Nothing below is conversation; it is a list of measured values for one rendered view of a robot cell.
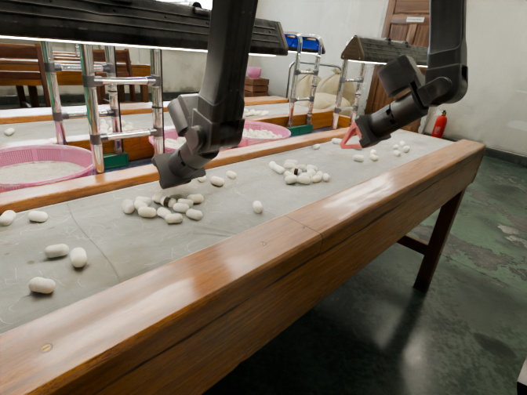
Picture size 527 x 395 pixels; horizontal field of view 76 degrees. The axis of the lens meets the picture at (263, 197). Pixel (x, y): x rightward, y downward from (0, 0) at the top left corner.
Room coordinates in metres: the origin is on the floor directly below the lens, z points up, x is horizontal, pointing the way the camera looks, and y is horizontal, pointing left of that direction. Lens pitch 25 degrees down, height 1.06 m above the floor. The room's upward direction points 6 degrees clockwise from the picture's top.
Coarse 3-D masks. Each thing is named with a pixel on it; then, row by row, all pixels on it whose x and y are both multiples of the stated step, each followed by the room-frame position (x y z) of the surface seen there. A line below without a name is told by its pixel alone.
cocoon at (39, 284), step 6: (30, 282) 0.33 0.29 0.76; (36, 282) 0.33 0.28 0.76; (42, 282) 0.33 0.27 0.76; (48, 282) 0.34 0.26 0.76; (54, 282) 0.34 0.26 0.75; (30, 288) 0.33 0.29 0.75; (36, 288) 0.33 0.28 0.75; (42, 288) 0.33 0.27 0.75; (48, 288) 0.33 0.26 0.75; (54, 288) 0.34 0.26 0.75
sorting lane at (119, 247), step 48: (336, 144) 1.26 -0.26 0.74; (384, 144) 1.34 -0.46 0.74; (432, 144) 1.43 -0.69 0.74; (144, 192) 0.67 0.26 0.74; (192, 192) 0.69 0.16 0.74; (240, 192) 0.72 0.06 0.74; (288, 192) 0.75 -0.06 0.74; (0, 240) 0.44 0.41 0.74; (48, 240) 0.45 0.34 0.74; (96, 240) 0.47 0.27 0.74; (144, 240) 0.48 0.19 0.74; (192, 240) 0.50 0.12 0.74; (0, 288) 0.33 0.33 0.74; (96, 288) 0.35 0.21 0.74
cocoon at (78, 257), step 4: (76, 248) 0.41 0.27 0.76; (80, 248) 0.41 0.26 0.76; (72, 252) 0.40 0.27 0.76; (76, 252) 0.40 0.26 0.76; (80, 252) 0.40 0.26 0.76; (84, 252) 0.41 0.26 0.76; (72, 256) 0.39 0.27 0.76; (76, 256) 0.39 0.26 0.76; (80, 256) 0.39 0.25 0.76; (84, 256) 0.40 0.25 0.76; (72, 260) 0.39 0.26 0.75; (76, 260) 0.39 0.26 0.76; (80, 260) 0.39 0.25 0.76; (84, 260) 0.39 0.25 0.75; (76, 264) 0.39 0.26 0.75; (80, 264) 0.39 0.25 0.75; (84, 264) 0.39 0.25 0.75
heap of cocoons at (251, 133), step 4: (244, 132) 1.28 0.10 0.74; (248, 132) 1.28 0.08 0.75; (252, 132) 1.31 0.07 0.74; (256, 132) 1.30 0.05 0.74; (260, 132) 1.31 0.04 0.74; (264, 132) 1.34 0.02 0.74; (268, 132) 1.32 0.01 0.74; (248, 136) 1.22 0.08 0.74; (252, 136) 1.26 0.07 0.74; (256, 136) 1.26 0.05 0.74; (260, 136) 1.26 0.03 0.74; (264, 136) 1.24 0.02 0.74; (268, 136) 1.25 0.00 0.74; (272, 136) 1.29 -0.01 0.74; (276, 136) 1.26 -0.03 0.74; (280, 136) 1.29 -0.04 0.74; (240, 144) 1.15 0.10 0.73
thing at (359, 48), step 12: (360, 36) 1.16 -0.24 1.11; (348, 48) 1.15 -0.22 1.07; (360, 48) 1.13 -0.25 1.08; (372, 48) 1.18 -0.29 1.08; (384, 48) 1.26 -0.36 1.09; (396, 48) 1.33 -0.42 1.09; (408, 48) 1.42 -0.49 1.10; (420, 48) 1.52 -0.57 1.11; (360, 60) 1.12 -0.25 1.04; (372, 60) 1.16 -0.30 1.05; (384, 60) 1.23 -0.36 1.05; (420, 60) 1.47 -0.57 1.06
